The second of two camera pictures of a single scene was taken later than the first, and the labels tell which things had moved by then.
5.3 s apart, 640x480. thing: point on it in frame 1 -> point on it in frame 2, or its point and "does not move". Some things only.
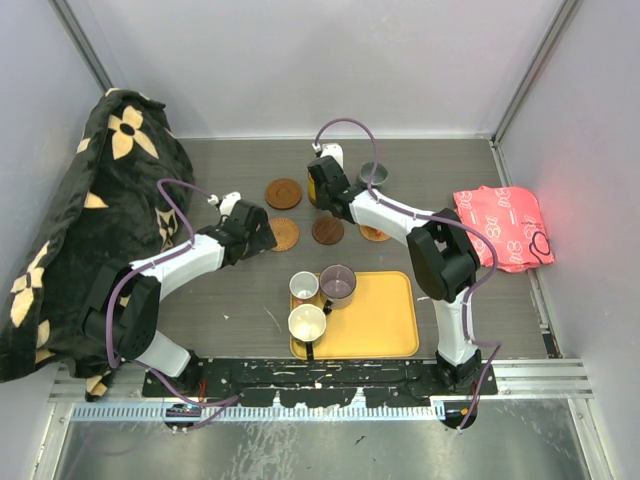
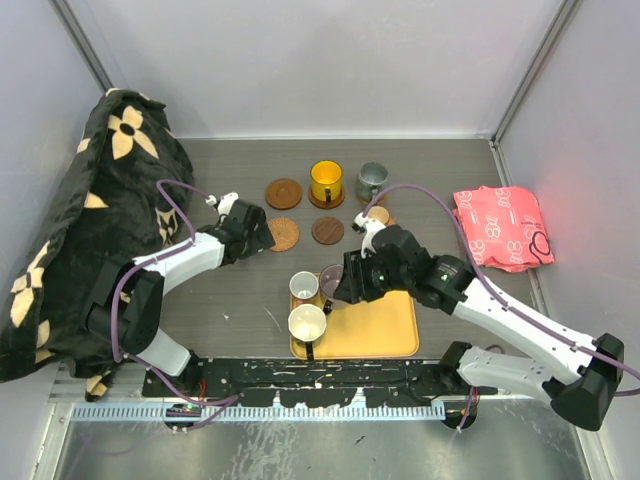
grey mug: [379, 177] does not move
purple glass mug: [337, 286] does not move
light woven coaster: [286, 233] does not move
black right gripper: [320, 202] -> [353, 285]
